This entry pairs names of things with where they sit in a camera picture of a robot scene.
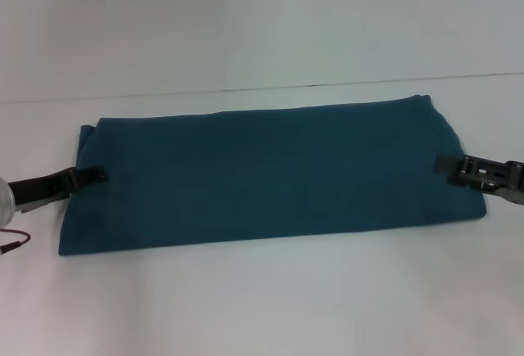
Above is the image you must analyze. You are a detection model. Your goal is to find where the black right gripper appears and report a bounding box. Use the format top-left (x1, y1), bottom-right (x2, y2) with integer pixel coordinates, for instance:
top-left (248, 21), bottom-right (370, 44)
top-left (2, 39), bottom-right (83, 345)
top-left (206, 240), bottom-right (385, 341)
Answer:
top-left (434, 153), bottom-right (524, 206)

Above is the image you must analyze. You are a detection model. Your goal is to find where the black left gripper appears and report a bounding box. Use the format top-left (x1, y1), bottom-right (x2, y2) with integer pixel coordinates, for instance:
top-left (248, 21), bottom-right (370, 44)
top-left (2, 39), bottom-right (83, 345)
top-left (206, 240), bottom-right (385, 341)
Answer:
top-left (7, 164), bottom-right (109, 214)

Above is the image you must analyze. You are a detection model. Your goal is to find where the teal blue FREE t-shirt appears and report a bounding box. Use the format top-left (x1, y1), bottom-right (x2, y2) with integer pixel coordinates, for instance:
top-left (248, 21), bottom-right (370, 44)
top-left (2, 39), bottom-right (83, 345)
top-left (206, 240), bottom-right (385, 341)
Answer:
top-left (56, 94), bottom-right (488, 258)

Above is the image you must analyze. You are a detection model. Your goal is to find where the dark left wrist cable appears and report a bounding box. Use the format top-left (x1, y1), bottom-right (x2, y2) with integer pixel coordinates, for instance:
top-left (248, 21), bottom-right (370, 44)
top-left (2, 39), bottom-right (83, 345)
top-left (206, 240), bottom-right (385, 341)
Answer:
top-left (0, 228), bottom-right (34, 255)

